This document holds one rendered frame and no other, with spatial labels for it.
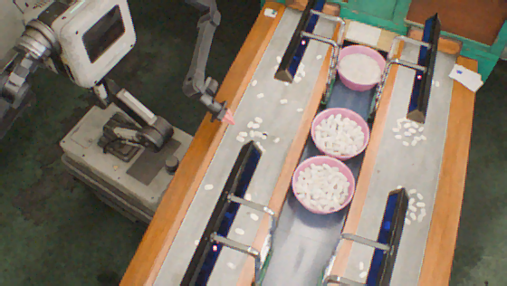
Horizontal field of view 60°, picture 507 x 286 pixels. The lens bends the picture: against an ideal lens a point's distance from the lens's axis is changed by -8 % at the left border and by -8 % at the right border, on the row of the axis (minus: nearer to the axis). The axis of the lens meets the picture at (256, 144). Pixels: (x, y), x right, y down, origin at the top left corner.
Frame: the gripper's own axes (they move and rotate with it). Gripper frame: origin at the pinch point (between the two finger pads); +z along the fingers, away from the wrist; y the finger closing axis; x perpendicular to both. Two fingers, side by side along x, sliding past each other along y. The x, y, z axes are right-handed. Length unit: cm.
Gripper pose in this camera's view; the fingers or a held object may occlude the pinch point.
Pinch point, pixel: (233, 123)
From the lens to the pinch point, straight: 211.8
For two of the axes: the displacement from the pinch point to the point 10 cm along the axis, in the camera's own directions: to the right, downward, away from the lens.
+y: 3.6, -7.9, 5.0
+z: 7.0, 5.8, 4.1
